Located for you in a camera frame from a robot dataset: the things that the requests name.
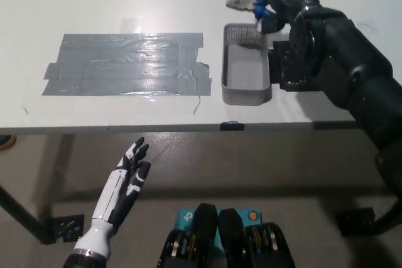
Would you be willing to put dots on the grey perforated plastic basket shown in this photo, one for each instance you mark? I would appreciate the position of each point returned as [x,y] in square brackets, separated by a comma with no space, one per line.
[245,93]

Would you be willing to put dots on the small black tape piece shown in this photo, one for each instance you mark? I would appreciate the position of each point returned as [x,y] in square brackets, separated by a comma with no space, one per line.
[232,125]

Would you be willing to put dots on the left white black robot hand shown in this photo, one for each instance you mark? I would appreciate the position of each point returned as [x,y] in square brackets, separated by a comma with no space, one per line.
[125,183]

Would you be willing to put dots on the black teal robot torso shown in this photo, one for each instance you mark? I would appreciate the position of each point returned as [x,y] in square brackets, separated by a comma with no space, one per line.
[230,236]

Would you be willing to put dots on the black floor tape patch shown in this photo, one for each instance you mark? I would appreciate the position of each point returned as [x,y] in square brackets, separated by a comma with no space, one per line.
[67,228]
[353,222]

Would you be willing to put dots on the grey duct tape patch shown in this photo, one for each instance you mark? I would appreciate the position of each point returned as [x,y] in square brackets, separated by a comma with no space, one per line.
[125,64]

